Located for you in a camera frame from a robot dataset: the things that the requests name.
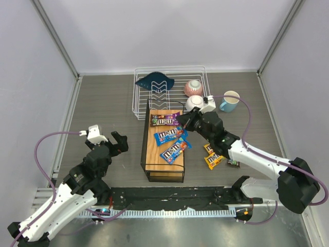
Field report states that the dark blue leaf plate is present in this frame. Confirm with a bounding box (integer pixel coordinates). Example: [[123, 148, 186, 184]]
[[135, 72, 175, 93]]

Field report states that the blue candy bag long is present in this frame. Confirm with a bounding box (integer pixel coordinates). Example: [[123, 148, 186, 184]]
[[154, 127, 188, 147]]

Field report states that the pink patterned bowl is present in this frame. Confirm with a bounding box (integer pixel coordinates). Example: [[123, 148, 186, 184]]
[[184, 80, 203, 97]]

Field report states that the purple cable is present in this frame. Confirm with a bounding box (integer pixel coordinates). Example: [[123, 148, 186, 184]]
[[212, 94, 328, 225], [10, 131, 126, 247]]

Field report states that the purple brown candy bag lower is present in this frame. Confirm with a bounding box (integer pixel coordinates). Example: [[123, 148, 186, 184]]
[[227, 160, 240, 168]]

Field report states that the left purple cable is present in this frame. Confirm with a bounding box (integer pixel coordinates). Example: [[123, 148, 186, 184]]
[[10, 131, 126, 247]]

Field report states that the white wire dish rack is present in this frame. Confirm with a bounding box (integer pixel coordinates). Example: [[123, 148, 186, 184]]
[[132, 65, 211, 120]]

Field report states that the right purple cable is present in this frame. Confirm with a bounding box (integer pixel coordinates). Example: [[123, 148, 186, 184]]
[[212, 94, 328, 225]]

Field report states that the white cable duct strip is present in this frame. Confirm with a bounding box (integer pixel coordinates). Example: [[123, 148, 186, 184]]
[[77, 208, 237, 218]]

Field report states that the white bowl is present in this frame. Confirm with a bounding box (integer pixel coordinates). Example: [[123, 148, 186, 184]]
[[185, 95, 205, 112]]

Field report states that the yellow candy bag upper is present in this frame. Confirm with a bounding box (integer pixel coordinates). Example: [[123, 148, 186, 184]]
[[204, 144, 213, 154]]

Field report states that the light blue mug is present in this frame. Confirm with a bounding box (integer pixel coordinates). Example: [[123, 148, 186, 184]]
[[220, 91, 240, 113]]

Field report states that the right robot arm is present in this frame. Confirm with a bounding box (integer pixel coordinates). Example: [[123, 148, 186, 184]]
[[177, 107, 320, 214]]

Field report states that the yellow candy bag lower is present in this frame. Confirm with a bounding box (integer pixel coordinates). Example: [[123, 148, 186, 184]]
[[204, 153, 226, 170]]

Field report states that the yellow candy bag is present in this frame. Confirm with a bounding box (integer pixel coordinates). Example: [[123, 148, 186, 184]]
[[204, 144, 213, 154], [204, 153, 226, 170]]

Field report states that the blue candy bag short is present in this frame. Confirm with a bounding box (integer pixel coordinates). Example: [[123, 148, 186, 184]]
[[160, 137, 192, 165]]

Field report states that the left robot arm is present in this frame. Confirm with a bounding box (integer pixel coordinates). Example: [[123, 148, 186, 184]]
[[7, 125, 129, 246]]

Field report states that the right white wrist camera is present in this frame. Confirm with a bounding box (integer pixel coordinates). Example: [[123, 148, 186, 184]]
[[199, 95, 216, 114]]

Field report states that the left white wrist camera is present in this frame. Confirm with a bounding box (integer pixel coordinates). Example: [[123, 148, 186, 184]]
[[79, 125, 108, 145]]

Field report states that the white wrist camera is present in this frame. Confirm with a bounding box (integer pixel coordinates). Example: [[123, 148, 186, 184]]
[[79, 125, 108, 145], [199, 95, 216, 114]]

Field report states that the black wire wooden shelf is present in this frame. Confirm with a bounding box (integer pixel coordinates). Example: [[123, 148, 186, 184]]
[[140, 99, 185, 183]]

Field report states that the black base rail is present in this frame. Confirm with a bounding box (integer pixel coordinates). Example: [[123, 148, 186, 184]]
[[111, 186, 263, 211]]

